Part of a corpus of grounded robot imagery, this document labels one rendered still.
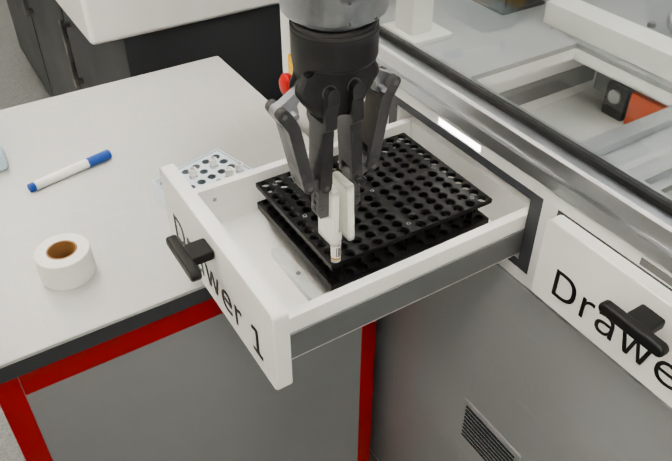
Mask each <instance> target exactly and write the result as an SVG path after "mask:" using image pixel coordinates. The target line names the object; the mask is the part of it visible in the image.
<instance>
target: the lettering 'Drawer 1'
mask: <svg viewBox="0 0 672 461"><path fill-rule="evenodd" d="M173 217H174V223H175V229H176V234H177V237H178V238H179V236H178V231H177V225H176V221H177V222H178V224H179V226H180V228H181V231H182V235H183V242H182V240H181V239H180V238H179V240H180V241H181V243H182V244H183V245H185V236H184V232H183V229H182V227H181V225H180V223H179V221H178V219H177V218H176V216H175V215H174V214H173ZM205 267H206V271H207V275H208V280H209V284H210V285H211V287H212V279H213V284H214V288H215V292H216V294H217V296H218V280H217V279H216V286H215V281H214V277H213V273H212V272H211V271H210V277H209V273H208V269H207V265H206V263H205ZM221 292H222V299H223V302H224V304H225V307H226V309H227V310H228V312H229V313H230V314H231V315H232V316H233V314H232V312H230V310H229V309H228V307H227V305H226V303H225V301H226V302H227V303H228V305H229V306H230V308H231V309H232V305H231V301H230V298H229V296H228V294H227V293H226V291H225V290H224V289H222V291H221ZM224 293H225V294H226V296H227V298H228V300H229V302H228V301H227V299H226V298H225V296H224ZM224 299H225V300H224ZM234 308H235V316H236V323H237V325H239V324H238V316H237V313H239V314H240V316H241V312H240V311H239V310H238V309H237V308H236V306H235V304H234ZM241 317H242V316H241ZM251 328H252V329H253V330H254V331H255V336H256V346H257V349H256V347H255V346H254V345H253V346H254V349H255V351H256V352H257V354H258V355H259V356H260V358H261V359H262V361H263V357H262V356H261V355H260V352H259V342H258V332H257V330H256V329H255V327H254V326H253V325H252V324H251Z"/></svg>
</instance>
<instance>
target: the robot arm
mask: <svg viewBox="0 0 672 461"><path fill-rule="evenodd" d="M279 5H280V9H281V11H282V13H283V14H284V15H285V16H286V17H287V18H288V19H289V32H290V52H291V59H292V64H293V72H292V76H291V78H290V80H289V90H288V91H287V92H286V93H285V94H284V95H283V96H282V97H281V98H280V99H279V100H278V101H276V100H275V99H270V100H268V101H267V102H266V104H265V109H266V111H267V112H268V113H269V114H270V115H271V117H272V118H273V119H274V120H275V121H276V124H277V128H278V131H279V135H280V138H281V142H282V145H283V149H284V152H285V156H286V159H287V163H288V166H289V170H290V173H291V177H292V180H293V181H294V182H295V183H296V184H297V185H298V186H299V187H300V188H301V189H302V190H303V191H304V192H305V193H306V194H311V200H312V201H311V203H312V204H311V208H312V210H313V212H314V213H315V214H316V215H317V216H318V233H319V234H320V235H321V236H322V237H323V238H324V239H325V240H326V241H327V242H328V243H329V244H330V245H331V246H332V247H333V248H334V247H336V246H338V245H339V228H340V229H341V230H342V235H343V236H344V237H345V238H346V239H347V240H348V241H351V240H353V239H354V238H355V231H354V206H355V205H358V204H359V201H360V186H363V185H364V184H365V183H366V182H367V178H366V177H365V176H363V174H364V173H365V172H366V171H368V170H369V171H374V170H375V169H376V168H377V166H378V163H379V158H380V153H381V149H382V144H383V139H384V135H385V130H386V125H387V121H388V116H389V111H390V107H391V102H392V99H393V97H394V95H395V93H396V91H397V89H398V87H399V85H400V83H401V78H400V77H399V76H398V75H396V74H394V73H393V72H392V71H390V70H388V69H387V68H385V67H384V66H381V67H379V65H378V63H377V61H376V58H377V56H378V52H379V18H380V17H381V16H383V15H384V14H385V12H386V11H387V9H388V6H389V0H279ZM365 96H366V98H365ZM364 98H365V103H364ZM299 102H300V103H301V104H302V105H303V106H304V107H305V108H306V115H307V119H308V121H309V158H308V154H307V150H306V147H305V143H304V139H303V135H302V131H301V128H300V126H299V124H298V123H297V120H298V119H299V117H300V116H299V115H298V114H299V111H298V108H297V106H298V103H299ZM335 130H337V136H338V153H339V168H340V170H341V171H342V173H341V172H340V171H338V170H337V171H335V172H333V147H334V131H335ZM332 178H333V184H332Z"/></svg>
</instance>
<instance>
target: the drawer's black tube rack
mask: <svg viewBox="0 0 672 461"><path fill-rule="evenodd" d="M400 138H402V140H401V139H400ZM388 142H392V143H388ZM405 143H409V144H405ZM394 147H395V148H394ZM411 148H416V149H411ZM382 151H387V152H382ZM418 153H422V155H421V154H418ZM425 158H429V159H430V160H426V159H425ZM433 163H434V164H437V165H432V164H433ZM425 168H426V169H425ZM440 171H446V172H440ZM289 176H291V173H290V171H289V172H286V173H283V174H280V175H277V176H274V177H271V178H269V179H270V180H271V181H272V182H273V184H272V185H276V186H277V187H278V188H279V189H280V190H281V191H282V192H283V193H284V195H285V196H286V197H287V198H288V199H289V200H290V201H291V202H292V203H293V204H294V205H295V206H296V207H297V208H298V209H299V210H300V211H301V212H302V213H303V216H302V217H306V218H307V219H308V220H309V221H310V222H311V223H312V224H313V225H314V226H315V227H316V228H317V229H318V216H317V215H316V214H315V213H314V212H313V210H312V208H311V204H312V203H311V201H312V200H311V194H306V193H305V192H304V191H303V190H302V189H301V188H300V187H299V186H298V185H297V184H296V183H294V181H293V180H292V178H289ZM363 176H365V177H366V178H367V182H366V183H365V184H364V185H363V186H360V201H359V204H358V205H355V206H354V231H355V238H354V239H353V240H351V241H348V240H347V239H346V238H345V237H344V236H343V235H342V240H341V255H342V256H343V257H344V258H345V259H346V264H345V265H342V266H340V267H338V268H335V269H333V270H331V269H330V268H329V267H328V266H327V265H326V264H325V263H324V261H323V260H322V259H321V258H320V257H319V256H318V255H317V254H316V253H315V252H314V250H313V249H312V248H311V247H310V246H309V245H308V244H307V243H306V242H305V240H304V239H303V238H302V237H301V236H300V235H299V234H298V233H297V232H296V231H295V229H294V228H293V227H292V226H291V225H290V224H289V223H288V222H287V221H286V220H285V218H284V217H283V216H282V215H281V214H280V213H279V212H278V211H277V210H276V209H275V207H274V206H273V205H272V204H271V203H270V202H269V201H268V200H267V199H264V200H261V201H259V202H257V206H258V209H259V210H260V212H261V213H262V214H263V215H264V216H265V217H266V218H267V220H268V221H269V222H270V223H271V224H272V225H273V226H274V228H275V229H276V230H277V231H278V232H279V233H280V234H281V236H282V237H283V238H284V239H285V240H286V241H287V242H288V244H289V245H290V246H291V247H292V248H293V249H294V250H295V252H296V253H297V254H298V255H299V256H300V257H301V258H302V260H303V261H304V262H305V263H306V264H307V265H308V266H309V268H310V269H311V270H312V271H313V272H314V273H315V274H316V276H317V277H318V278H319V279H320V280H321V281H322V282H323V284H324V285H325V286H326V287H327V288H328V289H329V290H330V292H331V291H333V290H335V289H338V288H340V287H342V286H344V285H347V284H349V283H351V282H354V281H356V280H358V279H361V278H363V277H365V276H368V275H370V274H372V273H374V272H377V271H379V270H381V269H384V268H386V267H388V266H391V265H393V264H395V263H397V262H400V261H402V260H404V259H407V258H409V257H411V256H414V255H416V254H418V253H421V252H423V251H425V250H427V249H430V248H432V247H434V246H437V245H439V244H441V243H444V242H446V241H448V240H450V239H453V238H455V237H457V236H460V235H462V234H464V233H467V232H469V231H471V230H474V229H476V228H478V227H480V226H483V225H485V224H487V223H488V221H489V218H488V217H487V216H485V215H484V214H483V213H482V212H480V211H479V210H478V208H481V207H483V206H486V205H488V204H490V203H492V198H490V197H489V196H488V195H486V194H485V193H484V192H482V191H481V190H480V189H478V188H477V187H476V186H474V185H473V184H472V183H470V182H469V181H468V180H466V179H465V178H464V177H462V176H461V175H460V174H458V173H457V172H456V171H454V170H453V169H452V168H450V167H449V166H448V165H446V164H445V163H444V162H442V161H441V160H440V159H438V158H437V157H436V156H434V155H433V154H432V153H430V152H429V151H428V150H426V149H425V148H424V147H422V146H421V145H420V144H418V143H417V142H416V141H414V140H413V139H412V138H410V137H409V136H408V135H406V134H405V133H404V132H403V133H401V134H398V135H395V136H392V137H389V138H386V139H383V144H382V149H381V153H380V158H379V163H378V166H377V168H376V169H375V170H374V171H369V170H368V171H366V172H365V173H364V174H363ZM448 176H452V177H454V178H449V177H448ZM277 180H281V181H282V182H275V181H277ZM455 182H461V184H457V183H455ZM282 186H287V188H281V187H282ZM463 188H469V189H468V190H466V189H463ZM457 193H458V194H457ZM472 193H473V194H477V195H476V196H473V195H470V194H472ZM480 199H481V200H484V201H485V202H481V201H478V200H480ZM302 217H299V218H302ZM299 218H297V219H299Z"/></svg>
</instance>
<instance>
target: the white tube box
mask: <svg viewBox="0 0 672 461"><path fill-rule="evenodd" d="M210 157H216V158H217V168H215V169H211V168H210V165H209V158H210ZM237 161H238V160H236V159H235V158H233V157H231V156H230V155H228V154H226V153H225V152H223V151H221V150H219V149H218V148H217V149H215V150H213V151H211V152H209V153H207V154H205V155H203V156H201V157H199V158H197V159H195V160H193V161H191V162H189V163H187V164H185V165H183V166H181V167H179V168H178V170H179V171H180V172H181V174H182V175H183V176H184V177H185V179H186V180H187V181H188V182H189V184H190V185H191V186H192V188H196V187H200V186H203V185H206V184H209V183H212V182H215V181H218V180H221V179H224V178H226V175H225V168H226V167H228V166H231V167H233V172H234V175H236V174H238V173H236V170H235V162H237ZM190 167H196V168H197V178H196V179H190V176H189V172H188V169H189V168H190ZM251 169H252V168H250V167H248V166H247V165H245V164H243V172H245V171H248V170H251ZM151 183H152V188H153V193H154V198H155V202H156V203H158V204H159V205H161V206H162V207H163V208H165V209H166V205H165V199H164V194H163V188H162V183H161V177H159V178H157V179H155V180H153V181H151Z"/></svg>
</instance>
